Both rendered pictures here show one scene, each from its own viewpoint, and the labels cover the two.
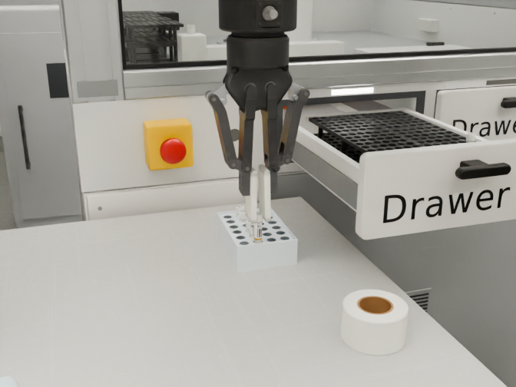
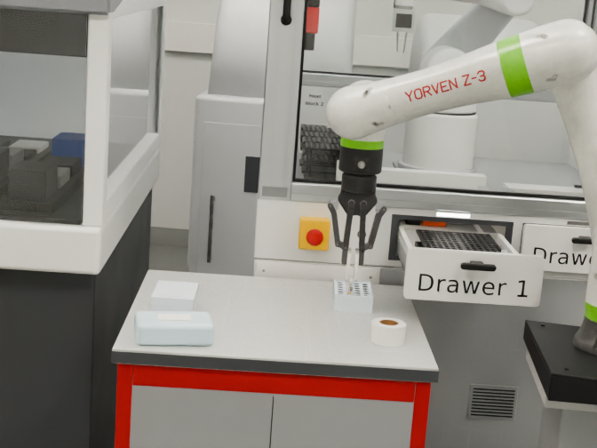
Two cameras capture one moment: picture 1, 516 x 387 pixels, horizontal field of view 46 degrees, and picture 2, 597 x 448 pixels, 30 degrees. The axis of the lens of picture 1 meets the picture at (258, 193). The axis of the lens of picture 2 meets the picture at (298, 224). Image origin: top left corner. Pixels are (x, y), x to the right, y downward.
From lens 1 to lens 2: 1.67 m
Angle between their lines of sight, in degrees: 17
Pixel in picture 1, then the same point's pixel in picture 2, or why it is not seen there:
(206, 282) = (313, 311)
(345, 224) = (443, 316)
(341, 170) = not seen: hidden behind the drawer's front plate
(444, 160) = (458, 258)
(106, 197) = (268, 264)
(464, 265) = not seen: hidden behind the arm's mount
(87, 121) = (264, 212)
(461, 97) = (541, 230)
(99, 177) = (266, 249)
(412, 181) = (438, 268)
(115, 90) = (285, 194)
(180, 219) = (314, 284)
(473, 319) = not seen: hidden behind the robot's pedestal
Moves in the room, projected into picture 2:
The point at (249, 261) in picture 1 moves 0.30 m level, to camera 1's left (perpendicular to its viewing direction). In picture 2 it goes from (341, 305) to (212, 285)
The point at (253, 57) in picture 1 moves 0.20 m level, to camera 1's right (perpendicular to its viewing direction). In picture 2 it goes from (352, 186) to (446, 197)
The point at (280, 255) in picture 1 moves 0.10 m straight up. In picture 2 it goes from (362, 305) to (365, 260)
